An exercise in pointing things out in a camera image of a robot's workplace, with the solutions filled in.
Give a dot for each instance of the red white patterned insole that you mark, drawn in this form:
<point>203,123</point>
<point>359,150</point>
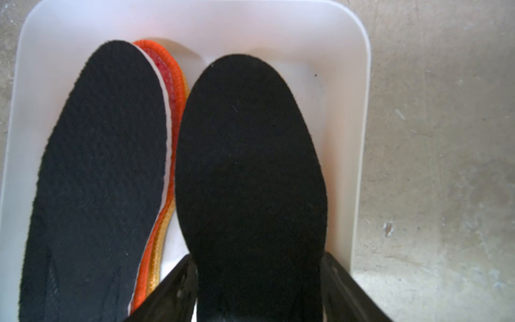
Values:
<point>168,69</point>

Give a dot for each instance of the black insole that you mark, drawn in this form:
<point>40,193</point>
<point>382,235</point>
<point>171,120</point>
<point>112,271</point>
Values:
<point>250,196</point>
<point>101,185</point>

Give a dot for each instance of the orange fuzzy insole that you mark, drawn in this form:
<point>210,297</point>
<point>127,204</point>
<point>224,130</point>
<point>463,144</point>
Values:
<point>153,278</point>

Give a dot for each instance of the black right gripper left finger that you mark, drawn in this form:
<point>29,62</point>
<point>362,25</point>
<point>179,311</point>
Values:
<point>174,298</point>

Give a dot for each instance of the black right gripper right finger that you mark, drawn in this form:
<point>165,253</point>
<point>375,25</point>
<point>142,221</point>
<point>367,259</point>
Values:
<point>343,298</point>

